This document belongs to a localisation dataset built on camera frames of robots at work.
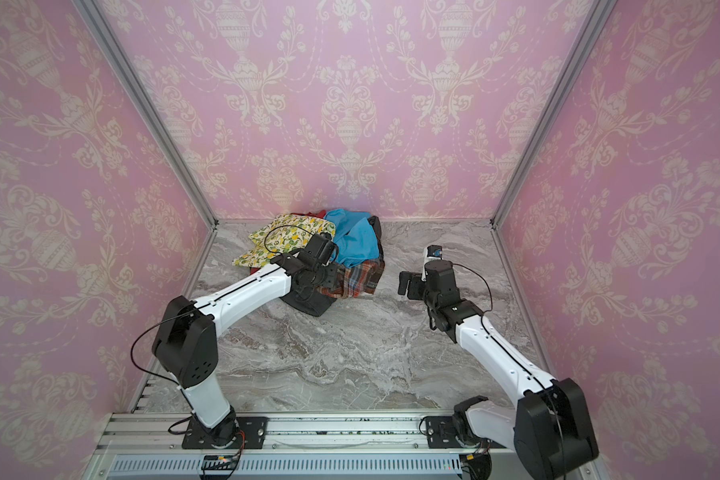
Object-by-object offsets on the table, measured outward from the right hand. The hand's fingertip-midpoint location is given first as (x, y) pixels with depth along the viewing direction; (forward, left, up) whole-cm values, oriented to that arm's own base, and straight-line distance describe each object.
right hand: (416, 274), depth 85 cm
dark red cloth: (+32, +31, -5) cm, 45 cm away
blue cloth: (+16, +17, -2) cm, 24 cm away
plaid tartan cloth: (+4, +18, -8) cm, 20 cm away
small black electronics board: (-40, +53, -19) cm, 69 cm away
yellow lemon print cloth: (+25, +45, -7) cm, 52 cm away
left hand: (+4, +25, -3) cm, 26 cm away
